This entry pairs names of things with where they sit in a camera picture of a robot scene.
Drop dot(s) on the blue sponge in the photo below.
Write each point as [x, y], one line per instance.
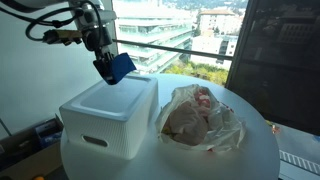
[118, 68]

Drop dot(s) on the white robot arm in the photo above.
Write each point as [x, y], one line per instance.
[82, 21]

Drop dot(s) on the white plastic basket box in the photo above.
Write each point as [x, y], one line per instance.
[112, 119]

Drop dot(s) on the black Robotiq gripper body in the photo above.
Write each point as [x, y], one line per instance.
[98, 40]

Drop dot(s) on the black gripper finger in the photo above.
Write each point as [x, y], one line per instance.
[103, 64]

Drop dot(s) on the white pink cloth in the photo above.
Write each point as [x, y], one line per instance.
[185, 125]

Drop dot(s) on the white red plastic carrier bag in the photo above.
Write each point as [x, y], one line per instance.
[226, 130]

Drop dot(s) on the cardboard box with items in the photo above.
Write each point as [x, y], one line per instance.
[32, 153]

